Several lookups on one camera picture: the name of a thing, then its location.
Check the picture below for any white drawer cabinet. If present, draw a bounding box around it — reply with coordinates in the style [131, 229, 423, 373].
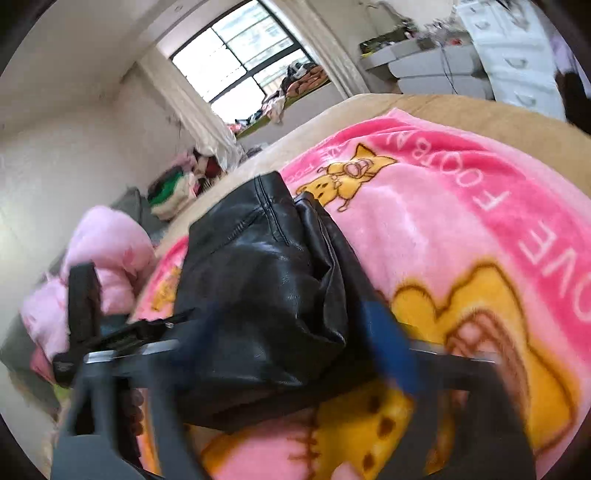
[457, 0, 566, 121]

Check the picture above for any black leather jacket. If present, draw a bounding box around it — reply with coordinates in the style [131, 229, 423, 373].
[173, 171, 393, 432]

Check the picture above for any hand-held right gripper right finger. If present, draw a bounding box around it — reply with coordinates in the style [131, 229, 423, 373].
[360, 302, 536, 480]

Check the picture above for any bed with beige sheet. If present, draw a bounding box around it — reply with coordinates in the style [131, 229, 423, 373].
[154, 92, 591, 259]

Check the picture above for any clothes heap on windowsill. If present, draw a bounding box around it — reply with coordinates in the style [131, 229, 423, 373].
[235, 62, 331, 134]

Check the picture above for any dark cloth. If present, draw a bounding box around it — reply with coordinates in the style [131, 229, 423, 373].
[554, 69, 591, 134]

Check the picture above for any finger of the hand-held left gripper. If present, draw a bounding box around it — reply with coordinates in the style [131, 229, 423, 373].
[134, 311, 195, 344]

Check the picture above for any black-framed window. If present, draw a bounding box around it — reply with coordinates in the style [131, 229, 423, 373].
[171, 0, 315, 123]

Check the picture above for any pink quilt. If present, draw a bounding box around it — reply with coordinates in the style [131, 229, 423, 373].
[21, 205, 158, 384]

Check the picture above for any pink printed blanket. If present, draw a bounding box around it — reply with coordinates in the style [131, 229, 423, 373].
[129, 108, 591, 480]

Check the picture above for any white curtain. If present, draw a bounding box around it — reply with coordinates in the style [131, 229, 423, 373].
[139, 46, 241, 167]
[272, 0, 370, 97]

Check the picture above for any pile of folded clothes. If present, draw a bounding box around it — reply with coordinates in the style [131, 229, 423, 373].
[148, 152, 232, 220]

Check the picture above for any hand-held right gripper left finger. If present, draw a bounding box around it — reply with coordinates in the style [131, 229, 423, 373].
[51, 314, 222, 480]

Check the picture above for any person's right hand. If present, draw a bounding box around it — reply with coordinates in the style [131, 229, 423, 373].
[331, 463, 372, 480]

